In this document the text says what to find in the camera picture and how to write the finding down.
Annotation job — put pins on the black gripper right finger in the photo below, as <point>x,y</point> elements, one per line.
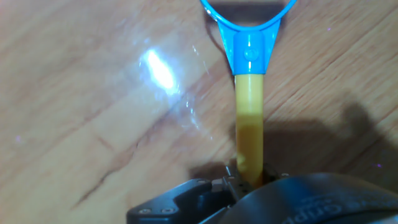
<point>273,175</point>

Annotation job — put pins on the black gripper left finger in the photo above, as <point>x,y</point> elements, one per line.
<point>236,185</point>

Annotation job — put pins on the blue yellow toy shovel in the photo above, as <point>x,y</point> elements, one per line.
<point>248,124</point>

